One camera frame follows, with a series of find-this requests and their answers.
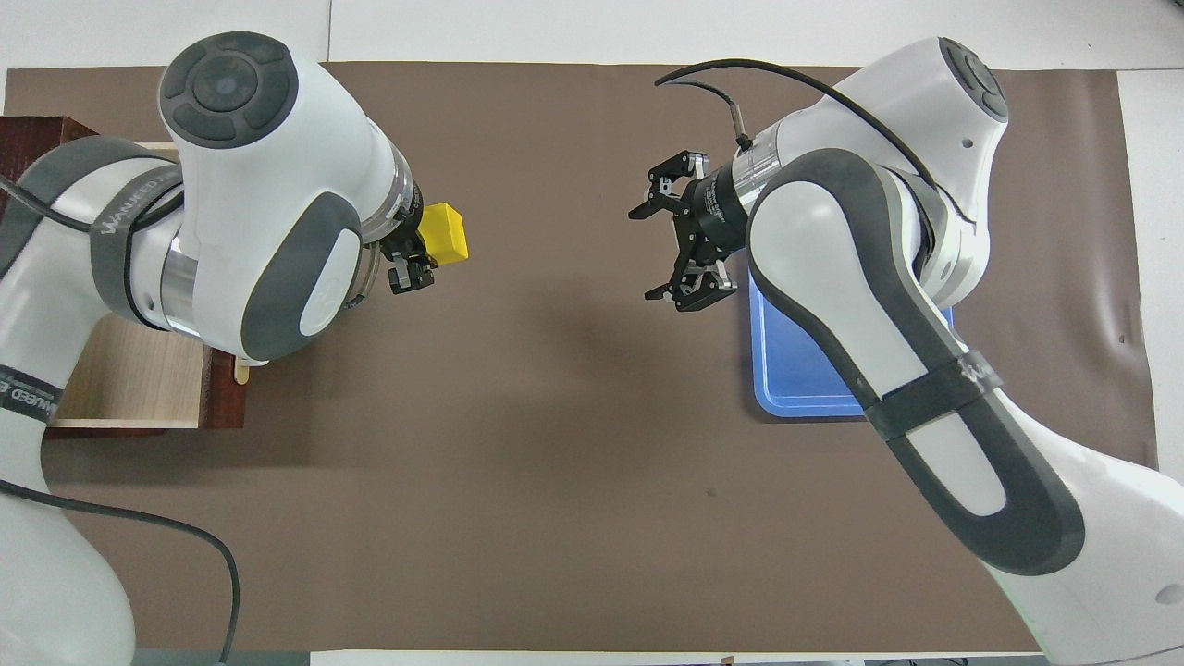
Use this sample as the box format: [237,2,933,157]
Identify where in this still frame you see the wooden drawer with white handle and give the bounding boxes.
[51,139,271,431]

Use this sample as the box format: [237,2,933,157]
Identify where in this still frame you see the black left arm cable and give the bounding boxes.
[0,176,241,666]

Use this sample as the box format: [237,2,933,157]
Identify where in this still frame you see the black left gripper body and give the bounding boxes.
[377,205,428,265]

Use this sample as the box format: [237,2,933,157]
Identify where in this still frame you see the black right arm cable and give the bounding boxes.
[655,58,940,191]

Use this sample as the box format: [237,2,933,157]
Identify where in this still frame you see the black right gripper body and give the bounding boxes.
[677,169,752,270]

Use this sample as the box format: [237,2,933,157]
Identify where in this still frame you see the yellow cube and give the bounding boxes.
[421,203,470,266]

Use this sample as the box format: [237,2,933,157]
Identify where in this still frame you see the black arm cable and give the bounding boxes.
[0,176,241,666]
[655,58,940,191]

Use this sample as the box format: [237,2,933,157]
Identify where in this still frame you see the blue plastic tray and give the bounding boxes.
[747,273,956,419]

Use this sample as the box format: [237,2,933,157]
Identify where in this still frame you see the brown table mat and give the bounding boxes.
[0,60,1159,653]

